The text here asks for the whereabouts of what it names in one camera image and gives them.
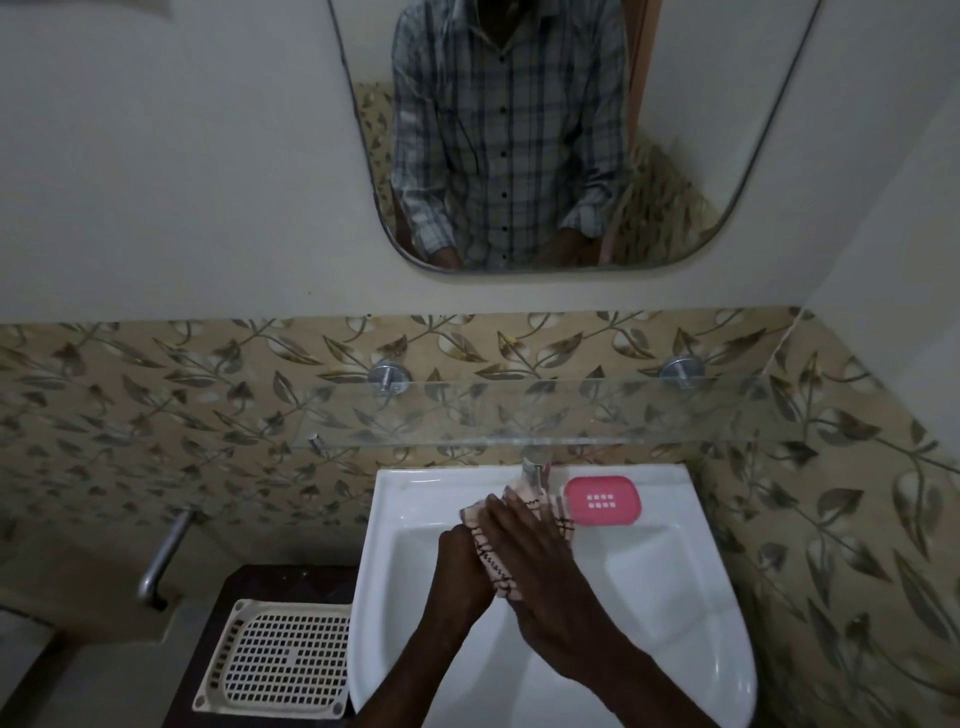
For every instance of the pink soap dish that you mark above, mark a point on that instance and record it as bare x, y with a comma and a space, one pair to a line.
602, 500

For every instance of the person's right fingers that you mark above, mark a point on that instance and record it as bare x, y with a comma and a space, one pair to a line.
514, 529

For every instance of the bent metal pipe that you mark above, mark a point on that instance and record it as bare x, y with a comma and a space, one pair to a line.
161, 555

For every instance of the white checked cloth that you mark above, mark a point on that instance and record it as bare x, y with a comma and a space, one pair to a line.
489, 561

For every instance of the person's left hand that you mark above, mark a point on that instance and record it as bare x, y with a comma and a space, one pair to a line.
459, 581

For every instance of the chrome faucet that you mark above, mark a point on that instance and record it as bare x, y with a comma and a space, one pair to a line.
534, 471

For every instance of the person's left fingers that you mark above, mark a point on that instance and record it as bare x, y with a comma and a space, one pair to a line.
456, 544

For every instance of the dark wooden stand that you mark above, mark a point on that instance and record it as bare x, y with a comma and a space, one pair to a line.
202, 600

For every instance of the rounded wall mirror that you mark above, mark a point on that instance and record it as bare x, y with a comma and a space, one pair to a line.
697, 112

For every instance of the small metal shelf peg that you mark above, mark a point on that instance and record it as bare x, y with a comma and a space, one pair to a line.
319, 444

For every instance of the person's right hand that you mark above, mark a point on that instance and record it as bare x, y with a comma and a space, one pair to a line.
551, 600

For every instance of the clear glass shelf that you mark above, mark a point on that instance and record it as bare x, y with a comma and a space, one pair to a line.
480, 414

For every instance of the person's right forearm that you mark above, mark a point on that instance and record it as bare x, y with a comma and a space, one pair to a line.
652, 694

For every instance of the white perforated plastic basket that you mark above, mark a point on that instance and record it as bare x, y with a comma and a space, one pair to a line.
281, 656

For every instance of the round metal shelf bracket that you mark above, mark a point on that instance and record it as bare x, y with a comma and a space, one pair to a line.
388, 376
681, 372

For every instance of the person's left forearm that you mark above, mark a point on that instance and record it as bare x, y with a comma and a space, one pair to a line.
401, 667

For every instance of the white ceramic sink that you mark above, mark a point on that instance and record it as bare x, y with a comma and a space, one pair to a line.
660, 570

